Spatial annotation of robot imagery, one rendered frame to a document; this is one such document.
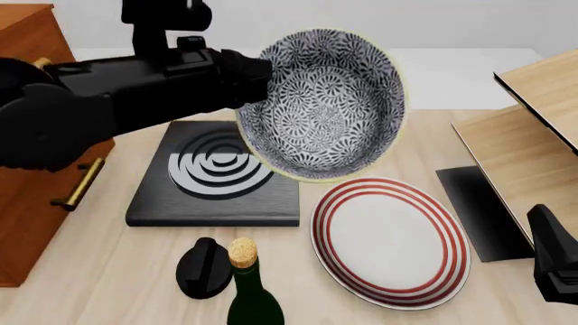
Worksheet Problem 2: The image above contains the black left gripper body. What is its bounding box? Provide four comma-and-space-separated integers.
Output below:
219, 48, 275, 111

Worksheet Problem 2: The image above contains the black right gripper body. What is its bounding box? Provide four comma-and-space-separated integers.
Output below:
533, 255, 578, 305

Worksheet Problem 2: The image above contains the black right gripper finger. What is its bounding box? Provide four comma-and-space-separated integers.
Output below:
526, 203, 578, 265

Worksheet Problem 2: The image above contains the patterned black white bowl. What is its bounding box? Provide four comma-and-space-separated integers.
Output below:
234, 27, 410, 184

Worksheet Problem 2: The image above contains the flat black stove plate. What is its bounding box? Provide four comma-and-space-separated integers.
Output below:
126, 119, 302, 228

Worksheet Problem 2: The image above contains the white plate with red rings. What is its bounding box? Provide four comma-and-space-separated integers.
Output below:
309, 176, 472, 311

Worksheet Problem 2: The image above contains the pale wooden rack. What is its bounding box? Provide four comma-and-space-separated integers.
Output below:
434, 49, 578, 264

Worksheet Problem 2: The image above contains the dark green corked bottle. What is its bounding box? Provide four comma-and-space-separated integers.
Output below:
226, 237, 286, 325

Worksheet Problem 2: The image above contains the red-brown wooden cabinet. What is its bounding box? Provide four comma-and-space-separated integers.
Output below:
0, 3, 117, 289

